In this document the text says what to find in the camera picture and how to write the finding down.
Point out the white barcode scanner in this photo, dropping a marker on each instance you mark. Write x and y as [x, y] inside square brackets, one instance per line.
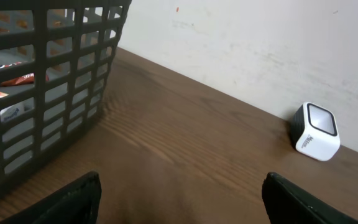
[313, 132]

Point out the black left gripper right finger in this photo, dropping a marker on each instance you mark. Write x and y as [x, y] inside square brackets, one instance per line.
[286, 202]

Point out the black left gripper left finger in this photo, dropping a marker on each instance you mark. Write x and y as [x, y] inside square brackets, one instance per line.
[77, 202]

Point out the orange chocolate bar wrapper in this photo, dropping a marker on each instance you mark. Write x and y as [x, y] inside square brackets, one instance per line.
[22, 80]

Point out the dark grey plastic basket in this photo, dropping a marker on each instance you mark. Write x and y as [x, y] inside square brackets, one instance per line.
[69, 46]

